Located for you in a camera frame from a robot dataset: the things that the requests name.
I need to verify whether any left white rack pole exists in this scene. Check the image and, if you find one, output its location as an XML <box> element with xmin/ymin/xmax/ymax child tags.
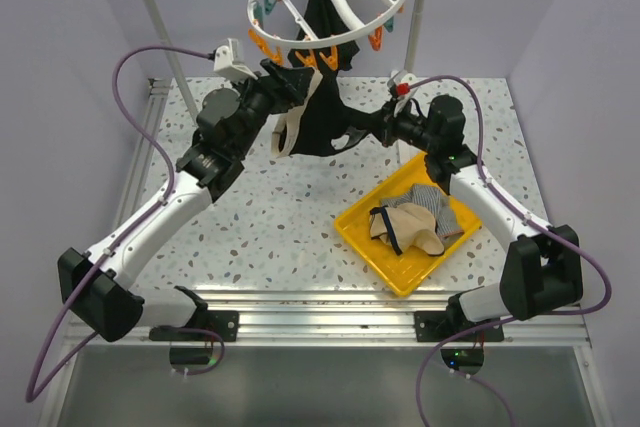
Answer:
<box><xmin>142</xmin><ymin>0</ymin><xmax>199</xmax><ymax>122</ymax></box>

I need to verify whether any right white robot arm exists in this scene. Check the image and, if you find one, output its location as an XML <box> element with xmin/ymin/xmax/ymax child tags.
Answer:
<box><xmin>377</xmin><ymin>95</ymin><xmax>583</xmax><ymax>340</ymax></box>

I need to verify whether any grey striped underwear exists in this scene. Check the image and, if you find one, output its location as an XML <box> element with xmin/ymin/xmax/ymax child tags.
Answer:
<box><xmin>380</xmin><ymin>183</ymin><xmax>464</xmax><ymax>238</ymax></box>

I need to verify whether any white rack pole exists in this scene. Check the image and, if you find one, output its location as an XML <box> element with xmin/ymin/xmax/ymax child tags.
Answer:
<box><xmin>404</xmin><ymin>0</ymin><xmax>425</xmax><ymax>73</ymax></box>
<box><xmin>142</xmin><ymin>0</ymin><xmax>199</xmax><ymax>122</ymax></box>

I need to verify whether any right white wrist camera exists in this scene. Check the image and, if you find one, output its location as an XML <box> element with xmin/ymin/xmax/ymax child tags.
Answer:
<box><xmin>387</xmin><ymin>69</ymin><xmax>418</xmax><ymax>100</ymax></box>

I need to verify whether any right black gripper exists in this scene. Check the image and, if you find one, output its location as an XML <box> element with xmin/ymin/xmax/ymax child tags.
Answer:
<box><xmin>360</xmin><ymin>96</ymin><xmax>439</xmax><ymax>154</ymax></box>

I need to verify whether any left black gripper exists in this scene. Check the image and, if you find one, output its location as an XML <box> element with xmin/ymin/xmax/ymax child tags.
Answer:
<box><xmin>228</xmin><ymin>58</ymin><xmax>313</xmax><ymax>157</ymax></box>

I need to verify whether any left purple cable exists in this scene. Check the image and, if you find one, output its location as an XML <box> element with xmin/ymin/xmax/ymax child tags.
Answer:
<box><xmin>24</xmin><ymin>45</ymin><xmax>219</xmax><ymax>403</ymax></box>

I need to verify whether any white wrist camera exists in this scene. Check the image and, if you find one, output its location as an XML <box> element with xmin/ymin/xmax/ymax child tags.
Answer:
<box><xmin>387</xmin><ymin>69</ymin><xmax>418</xmax><ymax>100</ymax></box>
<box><xmin>212</xmin><ymin>38</ymin><xmax>257</xmax><ymax>82</ymax></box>

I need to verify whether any black pinstriped underwear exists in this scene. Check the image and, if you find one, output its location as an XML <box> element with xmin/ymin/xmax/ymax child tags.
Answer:
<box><xmin>288</xmin><ymin>0</ymin><xmax>360</xmax><ymax>73</ymax></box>

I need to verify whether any beige underwear navy trim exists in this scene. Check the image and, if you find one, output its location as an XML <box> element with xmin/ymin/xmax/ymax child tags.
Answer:
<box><xmin>369</xmin><ymin>203</ymin><xmax>445</xmax><ymax>256</ymax></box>

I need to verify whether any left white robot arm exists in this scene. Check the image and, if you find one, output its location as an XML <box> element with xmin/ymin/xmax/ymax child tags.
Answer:
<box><xmin>58</xmin><ymin>60</ymin><xmax>322</xmax><ymax>342</ymax></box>

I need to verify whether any yellow plastic tray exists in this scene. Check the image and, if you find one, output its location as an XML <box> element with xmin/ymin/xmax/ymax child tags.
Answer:
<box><xmin>334</xmin><ymin>154</ymin><xmax>482</xmax><ymax>297</ymax></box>

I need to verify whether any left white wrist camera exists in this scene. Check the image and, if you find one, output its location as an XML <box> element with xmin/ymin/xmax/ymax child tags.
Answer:
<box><xmin>212</xmin><ymin>38</ymin><xmax>257</xmax><ymax>82</ymax></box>

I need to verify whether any right white rack pole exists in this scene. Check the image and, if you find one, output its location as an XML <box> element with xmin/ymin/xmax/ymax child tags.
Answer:
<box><xmin>404</xmin><ymin>0</ymin><xmax>425</xmax><ymax>73</ymax></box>

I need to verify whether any aluminium rail frame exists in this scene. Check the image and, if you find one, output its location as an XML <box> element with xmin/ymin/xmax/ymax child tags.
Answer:
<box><xmin>37</xmin><ymin>77</ymin><xmax>609</xmax><ymax>427</ymax></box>

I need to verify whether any plain black underwear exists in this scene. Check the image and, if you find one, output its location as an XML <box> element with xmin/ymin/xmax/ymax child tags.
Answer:
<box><xmin>271</xmin><ymin>68</ymin><xmax>382</xmax><ymax>158</ymax></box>

